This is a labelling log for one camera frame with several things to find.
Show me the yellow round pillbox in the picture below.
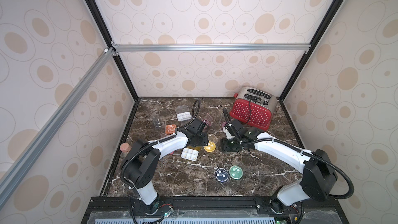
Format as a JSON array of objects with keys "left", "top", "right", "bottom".
[{"left": 203, "top": 134, "right": 218, "bottom": 152}]

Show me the green round pillbox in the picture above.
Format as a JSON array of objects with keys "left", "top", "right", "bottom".
[{"left": 229, "top": 165, "right": 243, "bottom": 180}]

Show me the dark blue round pillbox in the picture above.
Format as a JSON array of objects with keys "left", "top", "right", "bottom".
[{"left": 215, "top": 168, "right": 229, "bottom": 183}]

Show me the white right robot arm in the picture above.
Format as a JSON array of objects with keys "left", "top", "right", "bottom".
[{"left": 223, "top": 108, "right": 354, "bottom": 214}]

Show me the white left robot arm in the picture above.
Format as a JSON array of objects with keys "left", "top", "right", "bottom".
[{"left": 120, "top": 99, "right": 209, "bottom": 212}]

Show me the purple pillbox left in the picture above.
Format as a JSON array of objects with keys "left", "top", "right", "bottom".
[{"left": 203, "top": 115, "right": 212, "bottom": 127}]

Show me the white pillbox with amber lid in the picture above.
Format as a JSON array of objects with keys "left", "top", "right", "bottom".
[{"left": 180, "top": 147, "right": 202, "bottom": 161}]

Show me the orange pillbox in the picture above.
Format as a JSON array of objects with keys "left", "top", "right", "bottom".
[{"left": 165, "top": 124, "right": 177, "bottom": 135}]

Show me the white pillbox clear lid rear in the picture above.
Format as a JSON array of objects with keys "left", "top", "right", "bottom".
[{"left": 175, "top": 105, "right": 192, "bottom": 122}]

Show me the red and silver toaster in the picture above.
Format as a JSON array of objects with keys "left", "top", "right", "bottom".
[{"left": 229, "top": 87, "right": 277, "bottom": 131}]

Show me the clear small pillbox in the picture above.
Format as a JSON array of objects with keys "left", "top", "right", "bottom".
[{"left": 151, "top": 115, "right": 165, "bottom": 132}]

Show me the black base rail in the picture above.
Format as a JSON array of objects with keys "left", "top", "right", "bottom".
[{"left": 81, "top": 196, "right": 349, "bottom": 224}]

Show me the aluminium frame crossbar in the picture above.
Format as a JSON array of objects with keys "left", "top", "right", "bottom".
[{"left": 114, "top": 43, "right": 311, "bottom": 53}]

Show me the aluminium frame side bar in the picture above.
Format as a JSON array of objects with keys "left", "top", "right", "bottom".
[{"left": 1, "top": 47, "right": 116, "bottom": 208}]

